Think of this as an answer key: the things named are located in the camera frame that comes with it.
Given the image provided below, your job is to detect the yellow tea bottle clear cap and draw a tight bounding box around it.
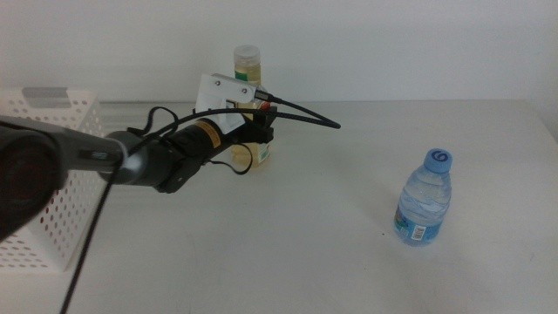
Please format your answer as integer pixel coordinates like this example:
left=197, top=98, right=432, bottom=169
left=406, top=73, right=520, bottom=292
left=228, top=44, right=272, bottom=169

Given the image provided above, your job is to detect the clear water bottle blue cap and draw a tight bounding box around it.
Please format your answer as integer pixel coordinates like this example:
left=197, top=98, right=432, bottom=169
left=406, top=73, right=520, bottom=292
left=393, top=147, right=453, bottom=248

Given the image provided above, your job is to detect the red soda can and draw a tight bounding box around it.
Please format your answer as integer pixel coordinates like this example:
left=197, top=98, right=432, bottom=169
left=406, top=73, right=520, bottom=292
left=38, top=174, right=110, bottom=246

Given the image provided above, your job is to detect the white perforated plastic basket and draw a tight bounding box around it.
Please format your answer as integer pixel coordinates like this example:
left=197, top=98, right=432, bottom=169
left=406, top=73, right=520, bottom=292
left=0, top=86, right=115, bottom=274

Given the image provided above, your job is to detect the thin black left gripper cable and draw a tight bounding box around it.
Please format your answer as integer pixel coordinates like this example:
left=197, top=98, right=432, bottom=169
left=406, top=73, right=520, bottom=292
left=204, top=142, right=255, bottom=176

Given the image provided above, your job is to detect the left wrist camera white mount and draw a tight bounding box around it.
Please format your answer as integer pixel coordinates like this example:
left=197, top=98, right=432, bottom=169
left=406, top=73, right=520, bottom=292
left=194, top=72, right=272, bottom=134

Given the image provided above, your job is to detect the thick black left camera cable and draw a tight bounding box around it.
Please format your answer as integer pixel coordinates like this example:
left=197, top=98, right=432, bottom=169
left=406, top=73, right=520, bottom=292
left=59, top=89, right=342, bottom=314

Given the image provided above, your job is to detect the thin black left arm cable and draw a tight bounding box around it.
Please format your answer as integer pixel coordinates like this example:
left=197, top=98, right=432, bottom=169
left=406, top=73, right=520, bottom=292
left=126, top=106, right=180, bottom=137

